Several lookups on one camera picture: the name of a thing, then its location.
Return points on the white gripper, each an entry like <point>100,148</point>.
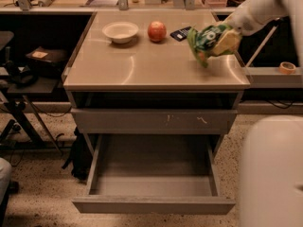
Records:
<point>242,22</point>

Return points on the green rice chip bag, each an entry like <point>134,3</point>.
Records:
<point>201,42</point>

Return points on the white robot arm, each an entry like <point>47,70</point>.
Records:
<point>271,171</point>

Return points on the grey drawer cabinet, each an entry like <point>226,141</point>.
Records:
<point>143,75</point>

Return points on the closed middle drawer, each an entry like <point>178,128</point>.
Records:
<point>148,121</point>

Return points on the open bottom drawer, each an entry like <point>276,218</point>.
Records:
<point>162,174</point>

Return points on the white stick tool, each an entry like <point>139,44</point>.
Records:
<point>264,42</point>

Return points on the black calculator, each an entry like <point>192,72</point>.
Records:
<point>180,34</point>

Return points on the tape roll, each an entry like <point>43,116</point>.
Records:
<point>286,68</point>

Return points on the red apple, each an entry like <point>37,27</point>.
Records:
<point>157,31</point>

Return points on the white bowl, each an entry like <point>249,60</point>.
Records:
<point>120,32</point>

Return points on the black backpack on floor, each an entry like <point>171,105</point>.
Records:
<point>80,157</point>

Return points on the black side table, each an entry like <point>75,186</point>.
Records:
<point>24,82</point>

